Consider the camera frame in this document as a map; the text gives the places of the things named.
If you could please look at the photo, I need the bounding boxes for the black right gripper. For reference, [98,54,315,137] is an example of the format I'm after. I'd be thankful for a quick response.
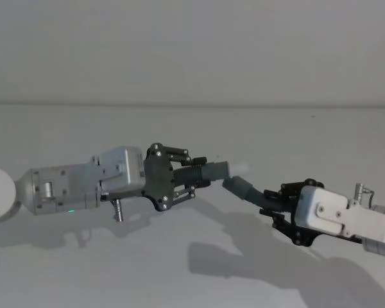
[259,177,325,248]

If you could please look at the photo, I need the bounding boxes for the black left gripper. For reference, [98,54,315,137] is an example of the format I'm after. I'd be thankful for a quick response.
[141,142,212,213]

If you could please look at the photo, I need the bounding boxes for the grey ribbed bent tube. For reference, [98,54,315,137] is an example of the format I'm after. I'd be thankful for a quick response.
[221,175,296,215]

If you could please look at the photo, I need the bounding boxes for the white table cloth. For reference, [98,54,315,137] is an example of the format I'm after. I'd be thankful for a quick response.
[0,103,385,308]

